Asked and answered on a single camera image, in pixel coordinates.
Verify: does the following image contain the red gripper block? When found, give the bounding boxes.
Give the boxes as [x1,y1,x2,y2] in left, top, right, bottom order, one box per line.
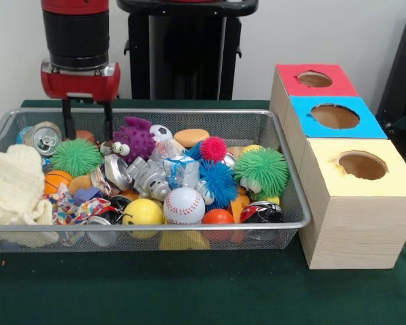
[40,60,121,142]

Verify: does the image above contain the crushed silver can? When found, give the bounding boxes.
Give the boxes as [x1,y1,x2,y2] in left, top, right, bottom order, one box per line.
[103,154,135,192]

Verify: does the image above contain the shallow metal mesh bin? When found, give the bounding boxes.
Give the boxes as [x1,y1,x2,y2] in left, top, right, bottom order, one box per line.
[0,108,313,254]

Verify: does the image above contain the wooden box with three holes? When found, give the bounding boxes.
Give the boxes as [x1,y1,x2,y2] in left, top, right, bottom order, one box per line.
[269,63,406,271]

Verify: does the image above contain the purple spiky fish toy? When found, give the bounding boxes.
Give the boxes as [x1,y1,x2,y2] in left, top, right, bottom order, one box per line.
[99,116,156,166]

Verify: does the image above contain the small soccer ball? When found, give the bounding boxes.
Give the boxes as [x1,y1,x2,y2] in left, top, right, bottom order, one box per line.
[149,124,174,143]

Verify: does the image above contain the cream knitted cloth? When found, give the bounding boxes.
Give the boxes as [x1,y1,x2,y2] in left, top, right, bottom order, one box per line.
[0,144,60,251]

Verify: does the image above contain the orange round sponge disc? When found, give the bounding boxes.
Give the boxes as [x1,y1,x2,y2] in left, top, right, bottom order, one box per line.
[173,128,210,149]

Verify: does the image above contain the yellow smiley ball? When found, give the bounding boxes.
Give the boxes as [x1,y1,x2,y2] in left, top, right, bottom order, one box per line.
[121,198,166,227]

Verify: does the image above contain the white baseball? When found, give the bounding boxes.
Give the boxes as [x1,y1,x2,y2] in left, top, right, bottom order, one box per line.
[162,186,206,226]

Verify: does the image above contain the blue puffer ball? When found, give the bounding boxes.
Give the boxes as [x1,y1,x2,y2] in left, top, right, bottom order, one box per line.
[184,140,240,211]

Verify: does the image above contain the small orange ball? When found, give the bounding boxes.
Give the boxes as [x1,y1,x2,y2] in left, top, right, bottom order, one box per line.
[202,208,235,225]

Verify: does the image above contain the green puffer ball with eyes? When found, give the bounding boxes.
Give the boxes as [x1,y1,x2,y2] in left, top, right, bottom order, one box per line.
[232,147,290,202]

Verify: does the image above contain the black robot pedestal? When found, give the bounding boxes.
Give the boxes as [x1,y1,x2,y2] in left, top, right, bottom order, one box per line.
[116,0,260,101]

